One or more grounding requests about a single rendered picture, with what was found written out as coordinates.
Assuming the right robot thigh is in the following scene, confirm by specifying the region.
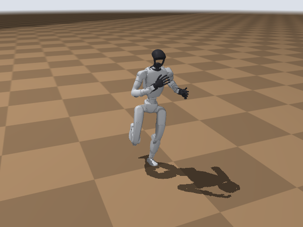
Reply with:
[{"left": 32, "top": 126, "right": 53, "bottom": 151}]
[{"left": 133, "top": 105, "right": 144, "bottom": 144}]

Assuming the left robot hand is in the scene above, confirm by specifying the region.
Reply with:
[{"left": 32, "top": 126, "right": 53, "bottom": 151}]
[{"left": 178, "top": 87, "right": 189, "bottom": 99}]

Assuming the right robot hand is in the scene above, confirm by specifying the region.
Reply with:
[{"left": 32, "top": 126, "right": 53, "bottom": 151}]
[{"left": 150, "top": 74, "right": 170, "bottom": 91}]

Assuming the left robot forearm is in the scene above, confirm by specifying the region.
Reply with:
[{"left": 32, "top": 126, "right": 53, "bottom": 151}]
[{"left": 171, "top": 81, "right": 179, "bottom": 93}]

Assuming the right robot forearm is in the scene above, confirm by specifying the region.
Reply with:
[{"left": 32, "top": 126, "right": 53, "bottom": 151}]
[{"left": 131, "top": 85, "right": 155, "bottom": 97}]

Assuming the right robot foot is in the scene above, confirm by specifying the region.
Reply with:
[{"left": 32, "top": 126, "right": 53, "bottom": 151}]
[{"left": 129, "top": 123, "right": 134, "bottom": 141}]

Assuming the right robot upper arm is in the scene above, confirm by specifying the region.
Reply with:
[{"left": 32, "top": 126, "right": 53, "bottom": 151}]
[{"left": 131, "top": 70, "right": 147, "bottom": 97}]

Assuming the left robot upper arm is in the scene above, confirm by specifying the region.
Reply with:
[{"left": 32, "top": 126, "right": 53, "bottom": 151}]
[{"left": 166, "top": 67, "right": 174, "bottom": 87}]

